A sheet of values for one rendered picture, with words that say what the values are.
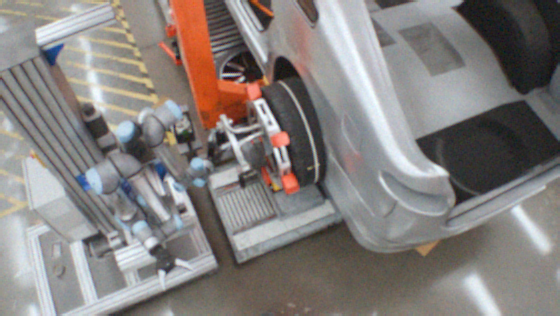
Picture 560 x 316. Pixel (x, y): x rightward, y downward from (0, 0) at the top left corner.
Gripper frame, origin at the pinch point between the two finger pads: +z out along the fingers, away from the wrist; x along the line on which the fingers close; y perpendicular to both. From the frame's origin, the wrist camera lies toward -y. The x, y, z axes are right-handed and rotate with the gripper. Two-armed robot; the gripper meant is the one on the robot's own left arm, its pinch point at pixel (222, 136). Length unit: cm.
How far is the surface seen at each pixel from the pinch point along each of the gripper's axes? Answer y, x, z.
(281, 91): -34, 32, 19
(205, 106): 5.2, -24.0, 21.0
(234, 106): 15.3, -10.1, 35.1
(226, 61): 33, -45, 88
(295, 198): 61, 47, 6
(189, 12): -74, -22, 23
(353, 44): -93, 71, 8
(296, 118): -33, 46, 5
